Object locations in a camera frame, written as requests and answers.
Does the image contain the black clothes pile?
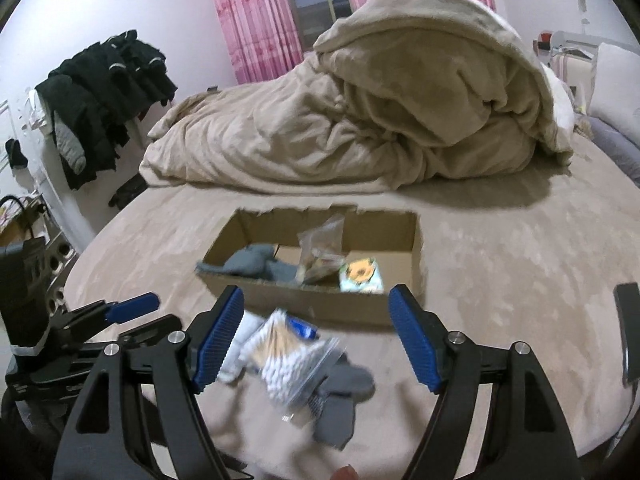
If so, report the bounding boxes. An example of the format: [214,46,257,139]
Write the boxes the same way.
[35,29,179,192]

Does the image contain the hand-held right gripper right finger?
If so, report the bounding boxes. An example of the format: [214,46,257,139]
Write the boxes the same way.
[389,284,586,480]

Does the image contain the small black hanging item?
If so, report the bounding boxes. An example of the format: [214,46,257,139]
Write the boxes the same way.
[4,138,30,170]

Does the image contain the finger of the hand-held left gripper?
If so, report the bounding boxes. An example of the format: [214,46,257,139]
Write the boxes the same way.
[50,293,161,342]
[119,314,184,347]

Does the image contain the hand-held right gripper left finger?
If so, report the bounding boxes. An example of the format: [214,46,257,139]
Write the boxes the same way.
[50,285,246,480]

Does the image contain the gray pillow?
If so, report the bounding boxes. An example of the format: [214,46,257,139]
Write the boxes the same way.
[584,115,640,183]

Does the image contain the cotton swab bag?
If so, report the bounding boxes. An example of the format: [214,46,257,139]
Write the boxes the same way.
[240,309,347,407]

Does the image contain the white pillow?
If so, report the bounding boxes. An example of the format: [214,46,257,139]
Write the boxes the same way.
[584,41,640,137]

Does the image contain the beige bed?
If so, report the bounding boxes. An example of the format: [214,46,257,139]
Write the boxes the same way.
[62,132,640,480]

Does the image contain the window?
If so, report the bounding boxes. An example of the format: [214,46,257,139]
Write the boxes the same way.
[279,0,357,54]

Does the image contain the clear plastic bag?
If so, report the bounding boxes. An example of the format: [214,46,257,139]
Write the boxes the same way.
[295,213,349,287]

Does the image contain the yellow green packet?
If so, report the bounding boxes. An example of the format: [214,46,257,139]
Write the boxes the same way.
[338,257,385,295]

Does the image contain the beige blanket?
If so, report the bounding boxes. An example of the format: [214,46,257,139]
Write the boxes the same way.
[139,0,577,197]

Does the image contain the black gloves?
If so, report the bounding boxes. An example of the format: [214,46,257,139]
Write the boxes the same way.
[108,174,150,210]

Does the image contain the brown bag black handles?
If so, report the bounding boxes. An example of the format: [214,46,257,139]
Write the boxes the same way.
[0,194,52,248]

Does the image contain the gray garment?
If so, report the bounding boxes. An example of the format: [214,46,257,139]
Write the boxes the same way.
[52,110,89,176]

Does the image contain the gray sock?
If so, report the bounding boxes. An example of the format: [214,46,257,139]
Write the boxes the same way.
[196,243,302,289]
[300,347,376,449]

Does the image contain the cardboard box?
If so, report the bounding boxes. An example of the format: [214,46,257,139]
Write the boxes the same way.
[195,205,426,329]

